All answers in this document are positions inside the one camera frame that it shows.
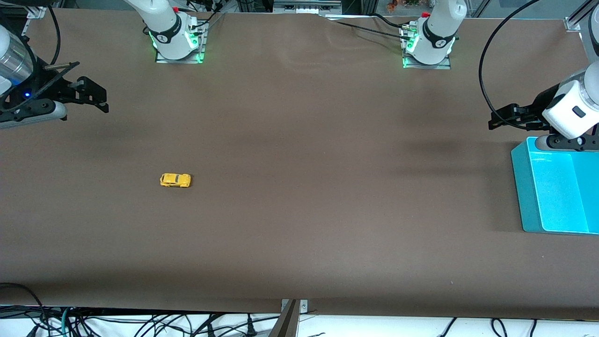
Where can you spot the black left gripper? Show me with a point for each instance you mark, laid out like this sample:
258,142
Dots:
542,104

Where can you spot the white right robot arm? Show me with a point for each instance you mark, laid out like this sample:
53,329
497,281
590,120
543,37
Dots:
164,23

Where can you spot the teal plastic bin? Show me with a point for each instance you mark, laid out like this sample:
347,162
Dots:
557,187

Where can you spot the metal table edge bracket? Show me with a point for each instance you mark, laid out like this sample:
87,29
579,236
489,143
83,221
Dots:
291,316

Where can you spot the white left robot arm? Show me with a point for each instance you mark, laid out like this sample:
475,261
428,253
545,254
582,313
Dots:
437,32

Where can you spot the aluminium frame beam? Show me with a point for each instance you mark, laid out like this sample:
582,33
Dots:
306,5

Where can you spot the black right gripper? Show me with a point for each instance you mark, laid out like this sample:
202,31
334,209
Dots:
47,91

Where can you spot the yellow toy beetle car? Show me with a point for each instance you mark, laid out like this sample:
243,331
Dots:
175,180

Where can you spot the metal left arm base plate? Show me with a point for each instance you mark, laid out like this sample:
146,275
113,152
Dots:
412,63

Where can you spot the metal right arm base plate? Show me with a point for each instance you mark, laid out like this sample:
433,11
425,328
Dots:
199,47

